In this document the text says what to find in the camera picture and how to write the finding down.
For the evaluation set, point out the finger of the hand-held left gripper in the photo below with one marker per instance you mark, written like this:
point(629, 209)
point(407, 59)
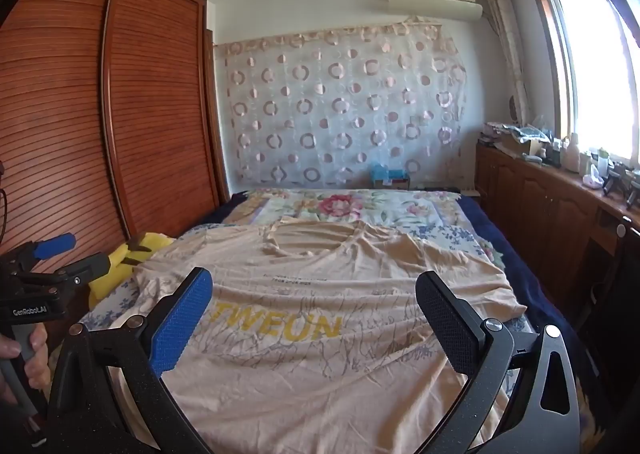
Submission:
point(85, 268)
point(52, 245)

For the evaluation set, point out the blue tissue box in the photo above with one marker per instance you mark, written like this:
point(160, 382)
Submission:
point(390, 177)

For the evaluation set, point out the person's left hand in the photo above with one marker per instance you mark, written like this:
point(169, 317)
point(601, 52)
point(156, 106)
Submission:
point(10, 349)

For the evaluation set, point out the beige window curtain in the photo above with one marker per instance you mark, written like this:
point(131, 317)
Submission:
point(505, 44)

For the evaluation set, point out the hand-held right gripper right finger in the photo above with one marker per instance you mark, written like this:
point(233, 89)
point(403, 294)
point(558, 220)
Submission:
point(450, 329)

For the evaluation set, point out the blue floral quilt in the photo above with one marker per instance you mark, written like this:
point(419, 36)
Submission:
point(460, 239)

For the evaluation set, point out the pink floral bedsheet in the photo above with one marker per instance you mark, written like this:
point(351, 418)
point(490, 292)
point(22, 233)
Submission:
point(335, 206)

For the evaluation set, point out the wooden wardrobe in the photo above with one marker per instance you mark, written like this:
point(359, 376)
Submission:
point(150, 109)

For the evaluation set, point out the low wooden cabinet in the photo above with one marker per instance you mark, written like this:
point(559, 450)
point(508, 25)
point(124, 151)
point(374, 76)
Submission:
point(540, 204)

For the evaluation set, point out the white plastic bottle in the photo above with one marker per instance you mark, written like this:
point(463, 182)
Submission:
point(571, 154)

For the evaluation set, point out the floral bed sheet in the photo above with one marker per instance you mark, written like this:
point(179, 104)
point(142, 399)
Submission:
point(487, 224)

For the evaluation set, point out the window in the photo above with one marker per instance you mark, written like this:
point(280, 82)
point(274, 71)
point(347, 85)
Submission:
point(590, 59)

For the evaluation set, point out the circle-patterned lace curtain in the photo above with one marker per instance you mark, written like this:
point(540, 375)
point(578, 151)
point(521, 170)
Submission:
point(325, 109)

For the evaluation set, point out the small black tripod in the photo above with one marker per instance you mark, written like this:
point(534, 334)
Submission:
point(613, 181)

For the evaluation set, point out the white cup with plant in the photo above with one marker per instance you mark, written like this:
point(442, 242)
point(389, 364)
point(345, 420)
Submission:
point(602, 164)

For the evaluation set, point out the beige t-shirt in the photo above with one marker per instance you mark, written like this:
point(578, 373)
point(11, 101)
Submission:
point(320, 374)

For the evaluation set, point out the cardboard box with clutter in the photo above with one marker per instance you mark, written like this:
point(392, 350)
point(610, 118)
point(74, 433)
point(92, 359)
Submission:
point(515, 137)

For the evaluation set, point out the yellow plush toy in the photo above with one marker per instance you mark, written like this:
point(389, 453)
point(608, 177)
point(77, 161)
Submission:
point(127, 254)

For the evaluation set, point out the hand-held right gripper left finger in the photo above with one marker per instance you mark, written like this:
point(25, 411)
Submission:
point(185, 324)

